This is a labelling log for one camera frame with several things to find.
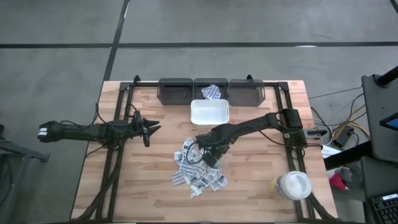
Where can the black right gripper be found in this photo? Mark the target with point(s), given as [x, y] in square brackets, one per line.
[219, 137]

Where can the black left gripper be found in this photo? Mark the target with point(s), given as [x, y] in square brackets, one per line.
[136, 129]

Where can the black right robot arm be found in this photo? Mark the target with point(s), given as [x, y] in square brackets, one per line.
[248, 124]

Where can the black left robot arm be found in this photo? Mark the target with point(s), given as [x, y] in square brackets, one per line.
[77, 132]

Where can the white wipe packet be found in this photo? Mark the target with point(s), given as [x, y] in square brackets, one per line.
[196, 191]
[178, 158]
[188, 144]

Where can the white plastic bin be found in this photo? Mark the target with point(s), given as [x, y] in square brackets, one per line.
[210, 113]

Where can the grey plastic bin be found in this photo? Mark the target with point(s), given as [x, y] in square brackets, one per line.
[175, 93]
[199, 85]
[246, 93]

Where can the disinfecting wipes canister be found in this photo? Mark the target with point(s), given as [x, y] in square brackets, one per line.
[293, 185]

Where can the white paper sheet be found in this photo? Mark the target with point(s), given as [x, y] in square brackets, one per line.
[329, 151]

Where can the grey metal stand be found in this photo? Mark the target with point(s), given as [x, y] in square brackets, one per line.
[25, 153]

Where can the black power adapter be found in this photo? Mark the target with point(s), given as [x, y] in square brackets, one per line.
[342, 137]

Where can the red fabric item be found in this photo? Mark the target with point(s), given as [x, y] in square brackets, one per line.
[337, 183]

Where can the grey fabric item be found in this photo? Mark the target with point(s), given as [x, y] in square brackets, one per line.
[346, 174]

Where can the black side desk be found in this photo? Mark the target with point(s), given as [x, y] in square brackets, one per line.
[373, 102]

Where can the monitor with blue screen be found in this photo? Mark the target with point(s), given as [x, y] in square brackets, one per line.
[392, 123]

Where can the black pole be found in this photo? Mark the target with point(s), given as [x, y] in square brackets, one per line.
[387, 77]

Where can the black keyboard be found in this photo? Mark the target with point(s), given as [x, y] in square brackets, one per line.
[387, 211]

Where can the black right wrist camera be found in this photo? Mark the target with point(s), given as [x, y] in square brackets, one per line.
[210, 159]

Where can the black aluminium table frame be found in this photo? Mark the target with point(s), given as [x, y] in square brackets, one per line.
[143, 84]

